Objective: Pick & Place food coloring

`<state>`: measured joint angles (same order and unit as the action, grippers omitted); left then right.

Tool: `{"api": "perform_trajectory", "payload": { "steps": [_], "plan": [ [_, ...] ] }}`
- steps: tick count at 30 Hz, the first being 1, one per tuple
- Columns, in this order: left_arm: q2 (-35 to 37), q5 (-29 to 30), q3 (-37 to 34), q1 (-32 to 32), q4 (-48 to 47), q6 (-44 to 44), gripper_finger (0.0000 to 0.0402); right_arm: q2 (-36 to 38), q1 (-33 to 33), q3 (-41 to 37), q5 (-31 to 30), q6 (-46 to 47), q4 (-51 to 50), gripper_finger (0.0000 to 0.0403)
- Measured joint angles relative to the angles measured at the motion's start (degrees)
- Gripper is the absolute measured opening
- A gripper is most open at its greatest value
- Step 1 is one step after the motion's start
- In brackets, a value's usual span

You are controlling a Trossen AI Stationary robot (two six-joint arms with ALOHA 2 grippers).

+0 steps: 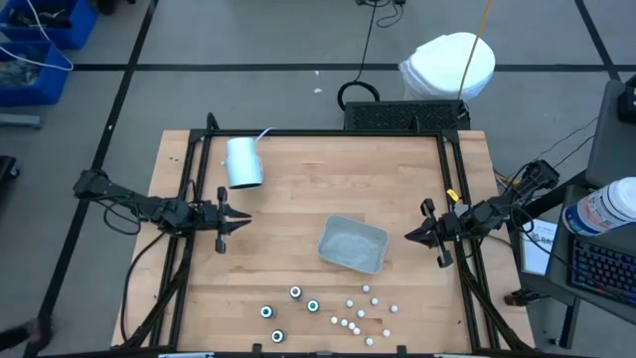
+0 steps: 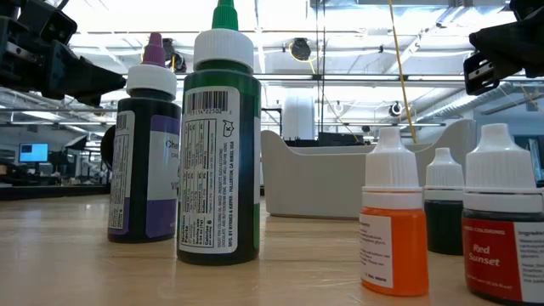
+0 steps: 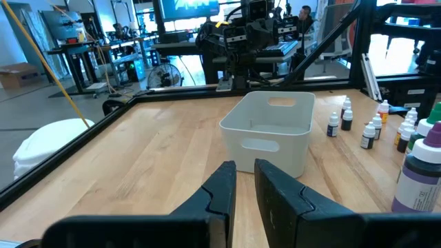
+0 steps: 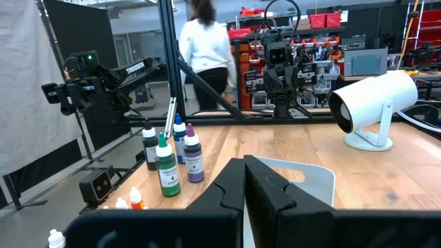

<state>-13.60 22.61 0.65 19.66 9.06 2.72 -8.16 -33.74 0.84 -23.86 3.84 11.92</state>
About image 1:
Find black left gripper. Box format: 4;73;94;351
192;186;252;255

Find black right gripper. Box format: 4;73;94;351
403;198;474;269

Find grey plastic bin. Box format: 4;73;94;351
317;214;391;275

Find black caster foot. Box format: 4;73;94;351
503;287;549;307

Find white paper sheet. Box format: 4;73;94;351
519;218;559;276

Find black perforated computer case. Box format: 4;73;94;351
343;98;472;132

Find dark grey desk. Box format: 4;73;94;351
545;183;636;327

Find white bagged trash bin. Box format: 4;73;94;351
397;31;497;103

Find white wipes canister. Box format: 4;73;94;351
561;176;636;238

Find black backlit keyboard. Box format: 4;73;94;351
569;237;636;306

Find grey cart top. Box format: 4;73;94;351
584;79;636;189

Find person's foot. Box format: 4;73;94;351
0;317;54;350

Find blue storage bin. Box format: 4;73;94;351
0;40;74;108
0;0;98;51

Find black floor object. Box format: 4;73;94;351
0;155;22;194

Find grey metal bar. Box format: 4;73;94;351
0;112;43;131

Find black device on cart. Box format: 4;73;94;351
616;74;636;125

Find yellow wire bundle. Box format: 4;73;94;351
494;171;522;188

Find black aluminium table frame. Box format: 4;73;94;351
111;111;537;358

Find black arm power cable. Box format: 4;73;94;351
118;231;168;344

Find black coiled floor cable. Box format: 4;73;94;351
336;0;382;112

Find yellow hanging cable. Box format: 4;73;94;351
455;0;495;100

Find black cable loop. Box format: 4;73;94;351
355;0;407;29

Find white floor cable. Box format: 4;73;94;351
0;0;76;73

